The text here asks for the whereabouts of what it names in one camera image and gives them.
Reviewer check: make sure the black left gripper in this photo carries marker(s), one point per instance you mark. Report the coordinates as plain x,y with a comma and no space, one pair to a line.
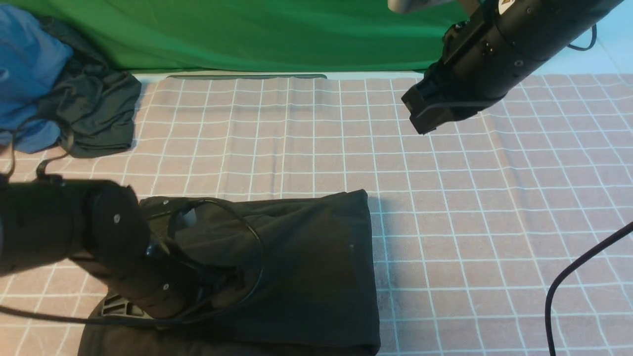
169,296

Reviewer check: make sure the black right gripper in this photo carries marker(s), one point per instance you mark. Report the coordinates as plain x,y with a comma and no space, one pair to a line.
439,99

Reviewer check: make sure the dark gray long-sleeve shirt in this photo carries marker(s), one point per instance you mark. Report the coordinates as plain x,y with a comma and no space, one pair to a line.
309,284

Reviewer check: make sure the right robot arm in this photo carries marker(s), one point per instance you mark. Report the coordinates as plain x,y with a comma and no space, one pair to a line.
483,58

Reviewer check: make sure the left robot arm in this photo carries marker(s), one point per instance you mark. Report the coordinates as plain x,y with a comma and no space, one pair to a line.
99,225

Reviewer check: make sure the green backdrop cloth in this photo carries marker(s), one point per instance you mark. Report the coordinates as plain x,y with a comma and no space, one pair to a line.
256,35

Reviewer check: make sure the pink checkered table mat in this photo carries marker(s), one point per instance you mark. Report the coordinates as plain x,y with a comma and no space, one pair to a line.
471,223

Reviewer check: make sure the crumpled dark gray garment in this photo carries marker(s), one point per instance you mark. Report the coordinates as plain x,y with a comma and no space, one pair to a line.
92,102

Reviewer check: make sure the blue cloth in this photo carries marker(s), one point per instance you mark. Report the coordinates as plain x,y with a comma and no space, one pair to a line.
30,62

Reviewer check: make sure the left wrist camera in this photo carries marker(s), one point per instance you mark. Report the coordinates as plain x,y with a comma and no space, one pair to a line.
167,215

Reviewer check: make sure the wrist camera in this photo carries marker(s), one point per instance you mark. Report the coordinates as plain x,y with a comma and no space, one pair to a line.
167,215
411,6

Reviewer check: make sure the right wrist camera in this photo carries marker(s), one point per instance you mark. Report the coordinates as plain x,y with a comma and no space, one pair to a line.
411,6

